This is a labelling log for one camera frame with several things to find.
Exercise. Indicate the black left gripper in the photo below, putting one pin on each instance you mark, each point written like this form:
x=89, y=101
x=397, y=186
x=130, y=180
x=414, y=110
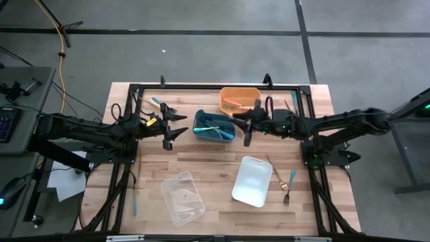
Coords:
x=165, y=129

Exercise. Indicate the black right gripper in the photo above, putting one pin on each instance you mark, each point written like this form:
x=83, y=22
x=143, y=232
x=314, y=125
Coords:
x=260, y=121

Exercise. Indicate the teal plastic bin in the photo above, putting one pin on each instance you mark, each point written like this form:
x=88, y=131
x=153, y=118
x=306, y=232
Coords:
x=201, y=136

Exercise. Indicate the light teal utensil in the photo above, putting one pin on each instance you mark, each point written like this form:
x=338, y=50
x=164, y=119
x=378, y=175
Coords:
x=205, y=129

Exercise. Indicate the dark teal fork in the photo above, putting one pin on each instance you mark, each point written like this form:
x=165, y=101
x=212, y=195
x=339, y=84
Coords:
x=210, y=121

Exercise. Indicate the clear plastic bin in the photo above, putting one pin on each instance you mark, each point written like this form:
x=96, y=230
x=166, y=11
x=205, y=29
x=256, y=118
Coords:
x=183, y=198

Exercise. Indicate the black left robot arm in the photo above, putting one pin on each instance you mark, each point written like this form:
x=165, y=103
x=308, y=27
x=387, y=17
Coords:
x=84, y=129

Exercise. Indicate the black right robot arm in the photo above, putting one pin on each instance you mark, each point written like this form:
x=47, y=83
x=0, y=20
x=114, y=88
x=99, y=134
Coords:
x=336, y=122

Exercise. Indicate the yellow sticker label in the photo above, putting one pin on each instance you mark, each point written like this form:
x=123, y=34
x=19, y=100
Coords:
x=152, y=121

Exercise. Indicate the orange plastic bin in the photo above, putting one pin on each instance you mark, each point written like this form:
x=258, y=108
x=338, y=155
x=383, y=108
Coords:
x=240, y=92

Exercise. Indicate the white plastic bin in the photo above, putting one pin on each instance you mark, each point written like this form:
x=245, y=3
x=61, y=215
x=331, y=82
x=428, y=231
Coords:
x=252, y=181

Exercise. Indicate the black flat bar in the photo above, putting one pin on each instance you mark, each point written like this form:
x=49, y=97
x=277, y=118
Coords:
x=57, y=153

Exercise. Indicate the white paper sheet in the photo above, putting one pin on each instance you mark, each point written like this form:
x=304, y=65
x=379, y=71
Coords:
x=67, y=183

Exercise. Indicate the grey desk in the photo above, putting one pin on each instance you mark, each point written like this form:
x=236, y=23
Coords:
x=30, y=101

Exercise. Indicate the black tripod stand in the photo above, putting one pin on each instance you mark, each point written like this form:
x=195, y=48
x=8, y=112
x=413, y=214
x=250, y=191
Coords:
x=62, y=27

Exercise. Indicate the black clamp device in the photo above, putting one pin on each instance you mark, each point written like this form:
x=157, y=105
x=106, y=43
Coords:
x=13, y=90

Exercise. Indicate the grey metal cart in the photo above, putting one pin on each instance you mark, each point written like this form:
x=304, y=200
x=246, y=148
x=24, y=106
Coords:
x=408, y=148

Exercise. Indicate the grey desk extension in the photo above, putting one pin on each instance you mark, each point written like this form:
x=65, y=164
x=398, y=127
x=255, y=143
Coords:
x=13, y=164

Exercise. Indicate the black keyboard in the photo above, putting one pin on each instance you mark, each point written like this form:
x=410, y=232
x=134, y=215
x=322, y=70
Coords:
x=8, y=124

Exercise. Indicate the black round knob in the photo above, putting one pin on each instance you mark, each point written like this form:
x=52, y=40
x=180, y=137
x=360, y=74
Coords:
x=37, y=220

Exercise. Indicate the black computer mouse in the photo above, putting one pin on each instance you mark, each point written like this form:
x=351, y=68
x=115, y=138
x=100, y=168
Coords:
x=13, y=191

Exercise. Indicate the black device with green light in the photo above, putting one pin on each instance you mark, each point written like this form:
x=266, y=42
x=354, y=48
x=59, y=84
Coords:
x=424, y=112

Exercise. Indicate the black aluminium table frame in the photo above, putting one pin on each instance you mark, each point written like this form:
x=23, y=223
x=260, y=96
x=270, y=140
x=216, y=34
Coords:
x=218, y=86

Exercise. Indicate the black frame bracket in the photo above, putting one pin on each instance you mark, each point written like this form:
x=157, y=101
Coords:
x=267, y=80
x=163, y=80

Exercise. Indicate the silver metal bracket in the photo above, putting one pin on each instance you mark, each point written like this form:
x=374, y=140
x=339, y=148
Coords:
x=124, y=238
x=312, y=239

